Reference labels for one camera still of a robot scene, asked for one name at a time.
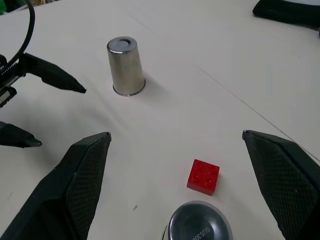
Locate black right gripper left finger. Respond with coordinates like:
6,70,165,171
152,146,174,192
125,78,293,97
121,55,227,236
0,131,112,240

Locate upturned stainless steel cup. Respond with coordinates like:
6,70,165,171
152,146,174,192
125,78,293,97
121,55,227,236
106,36,147,97
161,200,234,240

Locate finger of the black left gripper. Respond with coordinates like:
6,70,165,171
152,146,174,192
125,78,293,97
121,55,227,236
24,52,88,95
0,121,43,149

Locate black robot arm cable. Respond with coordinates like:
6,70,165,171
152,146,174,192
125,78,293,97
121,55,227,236
6,0,36,66

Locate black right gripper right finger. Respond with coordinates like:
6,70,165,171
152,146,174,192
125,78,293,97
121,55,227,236
241,129,320,240

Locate small red studded block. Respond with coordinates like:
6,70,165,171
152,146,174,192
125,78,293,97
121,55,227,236
186,158,221,197

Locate black padded object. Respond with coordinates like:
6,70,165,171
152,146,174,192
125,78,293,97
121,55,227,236
252,0,320,39

